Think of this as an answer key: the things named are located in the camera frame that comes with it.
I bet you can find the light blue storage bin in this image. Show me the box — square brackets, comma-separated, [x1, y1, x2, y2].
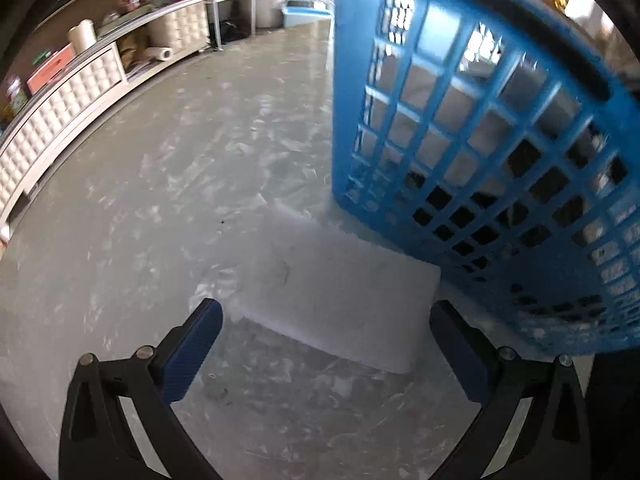
[281, 0, 334, 28]

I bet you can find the white paper roll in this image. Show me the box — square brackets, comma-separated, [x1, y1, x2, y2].
[142, 47, 174, 62]

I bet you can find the white plastic jug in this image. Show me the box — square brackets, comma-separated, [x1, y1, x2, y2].
[67, 18, 96, 55]

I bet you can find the blue plastic laundry basket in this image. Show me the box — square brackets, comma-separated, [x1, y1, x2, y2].
[332, 0, 639, 354]

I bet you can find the white tufted TV cabinet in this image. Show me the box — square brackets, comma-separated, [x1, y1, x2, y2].
[1, 0, 210, 226]

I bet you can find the pink storage box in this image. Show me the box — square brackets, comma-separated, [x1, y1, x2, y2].
[27, 44, 75, 96]

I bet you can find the white foam pad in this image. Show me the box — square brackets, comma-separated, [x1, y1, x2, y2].
[227, 206, 440, 374]

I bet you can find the black plush toy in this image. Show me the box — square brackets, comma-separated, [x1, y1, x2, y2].
[411, 128, 639, 321]

